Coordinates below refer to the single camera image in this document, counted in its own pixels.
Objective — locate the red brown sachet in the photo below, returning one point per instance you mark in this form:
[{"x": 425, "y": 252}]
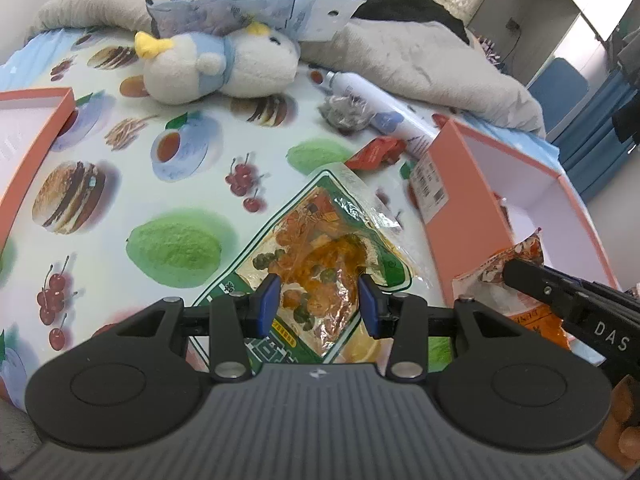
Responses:
[{"x": 383, "y": 150}]

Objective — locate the person's right hand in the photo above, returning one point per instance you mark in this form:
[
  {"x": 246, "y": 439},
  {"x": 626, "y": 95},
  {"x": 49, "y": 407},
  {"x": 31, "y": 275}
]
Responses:
[{"x": 619, "y": 437}]

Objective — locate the blue chair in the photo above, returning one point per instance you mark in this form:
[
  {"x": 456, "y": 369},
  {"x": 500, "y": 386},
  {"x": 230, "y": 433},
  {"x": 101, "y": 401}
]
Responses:
[{"x": 558, "y": 89}]

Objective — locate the grey duvet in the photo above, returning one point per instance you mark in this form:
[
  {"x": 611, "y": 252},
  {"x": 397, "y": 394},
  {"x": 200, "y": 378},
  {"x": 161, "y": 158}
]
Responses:
[{"x": 423, "y": 62}]

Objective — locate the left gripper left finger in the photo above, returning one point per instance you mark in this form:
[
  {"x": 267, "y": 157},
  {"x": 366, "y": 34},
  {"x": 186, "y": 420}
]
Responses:
[{"x": 232, "y": 319}]

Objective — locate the light blue paper packaging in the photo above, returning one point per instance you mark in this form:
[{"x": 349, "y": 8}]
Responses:
[{"x": 300, "y": 20}]

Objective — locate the fruit print mat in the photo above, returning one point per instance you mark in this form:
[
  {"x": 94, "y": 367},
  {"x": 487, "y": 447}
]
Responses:
[{"x": 137, "y": 201}]

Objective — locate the silver wrapper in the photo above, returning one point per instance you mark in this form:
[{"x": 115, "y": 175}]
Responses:
[{"x": 346, "y": 114}]

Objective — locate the blue curtain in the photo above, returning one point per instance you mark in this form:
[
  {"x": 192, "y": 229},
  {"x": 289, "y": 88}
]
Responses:
[{"x": 590, "y": 151}]

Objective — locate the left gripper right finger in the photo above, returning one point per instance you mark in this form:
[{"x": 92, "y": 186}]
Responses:
[{"x": 403, "y": 319}]

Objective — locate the penguin plush toy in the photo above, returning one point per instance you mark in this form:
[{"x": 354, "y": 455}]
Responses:
[{"x": 252, "y": 62}]

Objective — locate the pink box base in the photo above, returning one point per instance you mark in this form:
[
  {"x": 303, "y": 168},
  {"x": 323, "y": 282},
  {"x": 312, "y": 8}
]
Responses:
[{"x": 478, "y": 196}]

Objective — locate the green label snack pack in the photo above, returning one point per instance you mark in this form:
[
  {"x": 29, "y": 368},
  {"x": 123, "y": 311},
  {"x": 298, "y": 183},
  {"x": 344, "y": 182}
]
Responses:
[{"x": 334, "y": 229}]

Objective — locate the pink box lid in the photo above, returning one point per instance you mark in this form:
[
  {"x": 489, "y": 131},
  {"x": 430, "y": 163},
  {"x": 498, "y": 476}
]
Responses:
[{"x": 31, "y": 119}]

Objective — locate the white spray bottle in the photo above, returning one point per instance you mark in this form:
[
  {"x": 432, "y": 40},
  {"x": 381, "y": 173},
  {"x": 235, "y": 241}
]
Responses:
[{"x": 390, "y": 116}]

